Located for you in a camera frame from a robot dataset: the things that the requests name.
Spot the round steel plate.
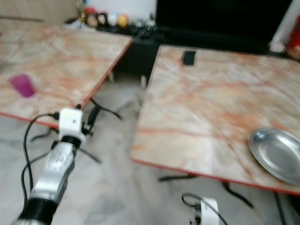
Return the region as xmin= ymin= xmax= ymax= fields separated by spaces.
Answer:
xmin=248 ymin=127 xmax=300 ymax=186

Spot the marble top folding table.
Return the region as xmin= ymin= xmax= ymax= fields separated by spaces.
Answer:
xmin=130 ymin=45 xmax=300 ymax=225
xmin=0 ymin=21 xmax=133 ymax=165

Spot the purple plastic cup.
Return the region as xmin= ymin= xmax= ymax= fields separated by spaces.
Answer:
xmin=9 ymin=74 xmax=36 ymax=98

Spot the black round doll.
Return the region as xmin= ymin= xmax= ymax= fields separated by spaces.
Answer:
xmin=97 ymin=13 xmax=107 ymax=27

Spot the jar with red lid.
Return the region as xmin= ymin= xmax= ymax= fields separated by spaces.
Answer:
xmin=84 ymin=7 xmax=98 ymax=28

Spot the white round doll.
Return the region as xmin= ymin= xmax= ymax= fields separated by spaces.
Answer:
xmin=106 ymin=13 xmax=118 ymax=27

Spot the yellow round doll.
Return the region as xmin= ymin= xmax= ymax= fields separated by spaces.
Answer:
xmin=116 ymin=13 xmax=129 ymax=28

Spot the golden trophy figurine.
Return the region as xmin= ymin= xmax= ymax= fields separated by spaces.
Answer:
xmin=75 ymin=0 xmax=88 ymax=23

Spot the small black box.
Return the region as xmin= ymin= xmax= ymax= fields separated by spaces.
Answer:
xmin=182 ymin=50 xmax=197 ymax=65

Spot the black television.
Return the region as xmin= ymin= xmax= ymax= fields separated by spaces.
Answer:
xmin=156 ymin=0 xmax=292 ymax=43

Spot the red decorative item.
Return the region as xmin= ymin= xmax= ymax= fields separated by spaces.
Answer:
xmin=287 ymin=29 xmax=300 ymax=61

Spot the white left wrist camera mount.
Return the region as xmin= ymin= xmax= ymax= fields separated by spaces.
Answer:
xmin=59 ymin=108 xmax=87 ymax=141

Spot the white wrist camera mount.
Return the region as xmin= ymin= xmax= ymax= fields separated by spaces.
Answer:
xmin=192 ymin=198 xmax=220 ymax=225
xmin=59 ymin=108 xmax=87 ymax=141

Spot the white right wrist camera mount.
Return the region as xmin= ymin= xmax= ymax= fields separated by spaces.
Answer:
xmin=192 ymin=198 xmax=220 ymax=225

